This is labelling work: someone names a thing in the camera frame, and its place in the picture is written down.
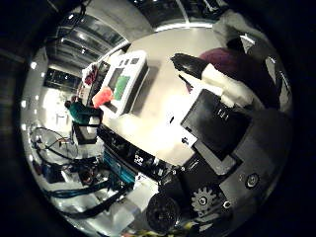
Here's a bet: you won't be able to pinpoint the black device with white lettering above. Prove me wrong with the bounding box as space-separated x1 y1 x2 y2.
98 125 173 177

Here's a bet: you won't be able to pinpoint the tangled black cables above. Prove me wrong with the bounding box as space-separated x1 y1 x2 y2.
30 125 81 164

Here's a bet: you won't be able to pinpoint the teal box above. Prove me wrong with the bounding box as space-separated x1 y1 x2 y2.
103 148 136 185

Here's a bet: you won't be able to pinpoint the dark window panel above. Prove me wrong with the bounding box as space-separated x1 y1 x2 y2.
43 67 82 94

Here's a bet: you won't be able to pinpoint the maroon plush toy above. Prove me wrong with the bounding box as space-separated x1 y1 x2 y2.
198 46 281 111

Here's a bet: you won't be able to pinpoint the green knitted toy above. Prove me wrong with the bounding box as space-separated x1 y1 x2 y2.
113 75 132 102

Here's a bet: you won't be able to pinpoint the white plastic container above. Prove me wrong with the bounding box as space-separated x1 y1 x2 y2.
98 49 150 119

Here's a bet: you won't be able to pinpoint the person in teal shirt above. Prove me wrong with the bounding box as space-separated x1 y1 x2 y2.
64 99 101 126

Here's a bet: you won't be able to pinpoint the black framed monitor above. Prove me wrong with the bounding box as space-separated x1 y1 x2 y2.
71 121 101 146

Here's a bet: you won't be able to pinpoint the red plush steak toy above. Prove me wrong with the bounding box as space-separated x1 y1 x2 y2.
91 85 115 110

